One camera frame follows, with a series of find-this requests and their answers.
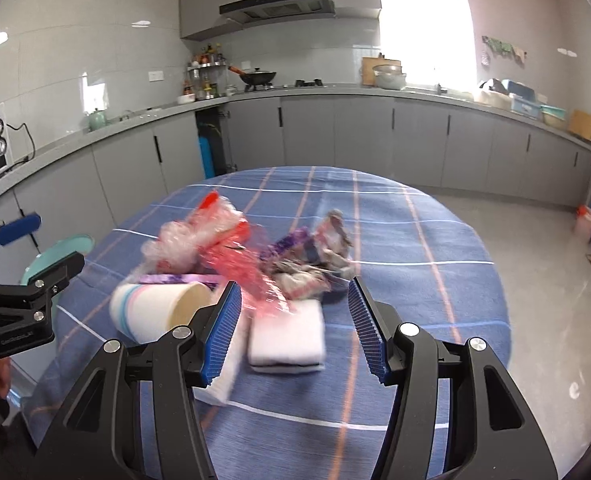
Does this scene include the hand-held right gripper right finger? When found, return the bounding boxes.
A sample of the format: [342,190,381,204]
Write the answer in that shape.
[348,276,559,480]

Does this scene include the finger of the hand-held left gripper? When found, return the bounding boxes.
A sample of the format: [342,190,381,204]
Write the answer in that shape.
[0,214,42,256]
[0,251,85,313]

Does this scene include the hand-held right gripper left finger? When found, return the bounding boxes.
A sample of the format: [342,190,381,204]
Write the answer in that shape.
[30,280,243,480]

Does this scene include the mint green trash bin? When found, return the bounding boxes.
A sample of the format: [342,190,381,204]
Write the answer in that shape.
[19,234,95,286]

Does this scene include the white sponge block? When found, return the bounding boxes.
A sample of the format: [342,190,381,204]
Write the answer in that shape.
[248,300,326,374]

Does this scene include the pink transparent plastic wrap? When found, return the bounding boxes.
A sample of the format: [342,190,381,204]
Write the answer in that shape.
[202,225,299,317]

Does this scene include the light purple strip wrapper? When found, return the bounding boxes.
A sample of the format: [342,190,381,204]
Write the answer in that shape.
[139,272,218,287]

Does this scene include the white striped paper cup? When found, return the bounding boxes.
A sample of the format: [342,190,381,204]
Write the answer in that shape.
[109,281,217,345]

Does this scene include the blue plaid tablecloth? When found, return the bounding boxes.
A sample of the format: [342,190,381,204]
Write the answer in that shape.
[28,166,513,480]

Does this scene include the clear red printed plastic bag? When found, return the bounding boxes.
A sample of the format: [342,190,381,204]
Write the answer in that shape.
[142,200,251,273]

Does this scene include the silver crumpled wrapper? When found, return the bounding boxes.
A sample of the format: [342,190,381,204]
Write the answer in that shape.
[314,210,355,263]

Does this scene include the blue cylinder in cabinet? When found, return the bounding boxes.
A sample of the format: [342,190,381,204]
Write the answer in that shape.
[198,135,216,179]

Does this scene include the grey kitchen base cabinets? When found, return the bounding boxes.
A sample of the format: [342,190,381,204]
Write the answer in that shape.
[0,82,591,281]

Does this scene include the metal spice rack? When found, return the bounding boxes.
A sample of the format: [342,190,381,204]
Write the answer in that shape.
[184,45,228,101]

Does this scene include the red white bucket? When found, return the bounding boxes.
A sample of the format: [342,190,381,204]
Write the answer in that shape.
[574,205,591,243]

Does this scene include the gas stove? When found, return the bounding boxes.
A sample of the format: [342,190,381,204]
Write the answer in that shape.
[245,78,326,92]

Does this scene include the black wok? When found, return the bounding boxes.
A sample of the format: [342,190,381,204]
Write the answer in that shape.
[228,65,278,88]

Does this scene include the wooden cutting board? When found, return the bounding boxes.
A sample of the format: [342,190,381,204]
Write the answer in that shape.
[361,56,401,86]

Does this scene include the white plastic basin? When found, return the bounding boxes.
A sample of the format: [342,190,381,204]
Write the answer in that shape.
[473,87,511,108]

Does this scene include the light blue crate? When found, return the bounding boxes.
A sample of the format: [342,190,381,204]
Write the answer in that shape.
[510,95,543,118]

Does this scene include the teal plastic basin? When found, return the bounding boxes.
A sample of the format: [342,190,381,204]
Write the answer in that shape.
[540,105,569,128]

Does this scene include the blue plastic container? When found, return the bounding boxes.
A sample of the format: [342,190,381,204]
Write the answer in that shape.
[480,78,536,101]

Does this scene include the brown cardboard box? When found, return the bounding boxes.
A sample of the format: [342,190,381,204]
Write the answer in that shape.
[568,109,591,142]

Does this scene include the bright window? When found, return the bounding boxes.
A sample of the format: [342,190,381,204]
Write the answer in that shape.
[378,0,479,88]

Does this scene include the black range hood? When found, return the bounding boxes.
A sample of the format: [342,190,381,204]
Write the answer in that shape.
[218,0,336,23]

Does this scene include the black microwave cable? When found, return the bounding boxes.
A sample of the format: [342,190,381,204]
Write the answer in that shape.
[5,122,36,163]

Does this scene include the hanging wall cloths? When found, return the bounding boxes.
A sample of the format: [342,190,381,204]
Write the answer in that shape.
[481,35,529,66]

